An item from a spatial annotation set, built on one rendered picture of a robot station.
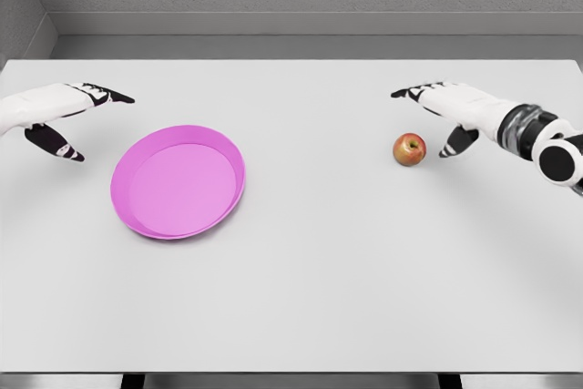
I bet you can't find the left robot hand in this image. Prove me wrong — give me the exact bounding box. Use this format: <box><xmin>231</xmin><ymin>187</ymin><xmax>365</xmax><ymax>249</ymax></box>
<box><xmin>16</xmin><ymin>82</ymin><xmax>136</xmax><ymax>163</ymax></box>

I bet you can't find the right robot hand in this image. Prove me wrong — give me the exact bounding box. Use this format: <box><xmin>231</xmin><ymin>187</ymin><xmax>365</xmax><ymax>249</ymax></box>
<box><xmin>390</xmin><ymin>81</ymin><xmax>493</xmax><ymax>159</ymax></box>

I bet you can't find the red yellow apple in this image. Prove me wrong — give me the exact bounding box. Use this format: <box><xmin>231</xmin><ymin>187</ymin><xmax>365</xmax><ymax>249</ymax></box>
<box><xmin>392</xmin><ymin>132</ymin><xmax>427</xmax><ymax>166</ymax></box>

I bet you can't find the pink round plate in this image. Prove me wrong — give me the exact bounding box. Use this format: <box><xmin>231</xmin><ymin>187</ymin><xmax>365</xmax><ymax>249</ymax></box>
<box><xmin>109</xmin><ymin>124</ymin><xmax>247</xmax><ymax>241</ymax></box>

